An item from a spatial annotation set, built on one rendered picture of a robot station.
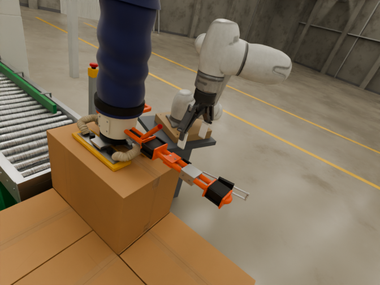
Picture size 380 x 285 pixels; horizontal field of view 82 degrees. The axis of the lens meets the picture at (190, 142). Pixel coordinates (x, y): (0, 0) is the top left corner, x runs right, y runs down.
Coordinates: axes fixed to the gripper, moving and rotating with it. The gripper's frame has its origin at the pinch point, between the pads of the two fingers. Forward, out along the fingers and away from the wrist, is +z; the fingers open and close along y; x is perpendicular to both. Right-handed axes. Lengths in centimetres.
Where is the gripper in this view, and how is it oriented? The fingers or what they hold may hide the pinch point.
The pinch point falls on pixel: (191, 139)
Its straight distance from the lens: 84.8
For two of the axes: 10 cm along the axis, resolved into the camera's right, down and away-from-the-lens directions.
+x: 7.7, 4.8, -4.3
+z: -2.3, 8.3, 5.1
